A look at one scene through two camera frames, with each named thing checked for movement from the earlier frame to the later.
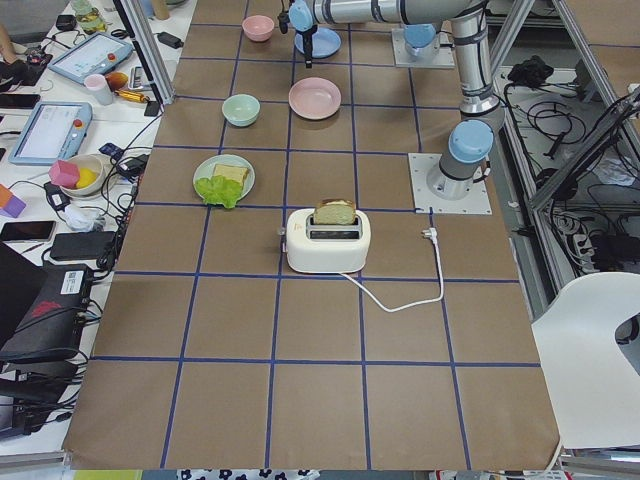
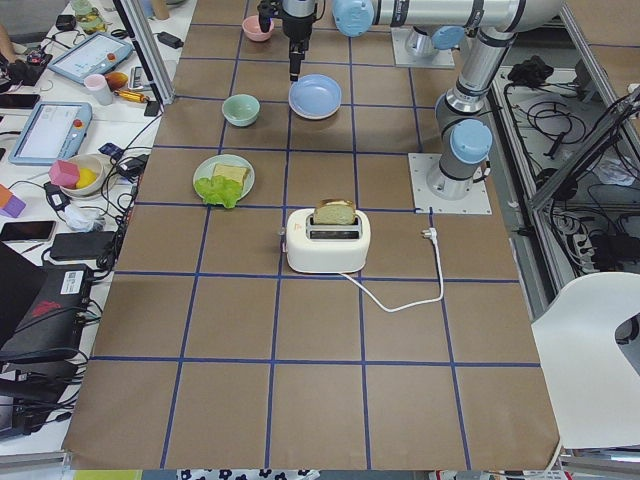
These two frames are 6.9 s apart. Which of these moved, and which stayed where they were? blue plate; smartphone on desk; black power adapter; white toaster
Moved: blue plate
Stayed: white toaster; black power adapter; smartphone on desk
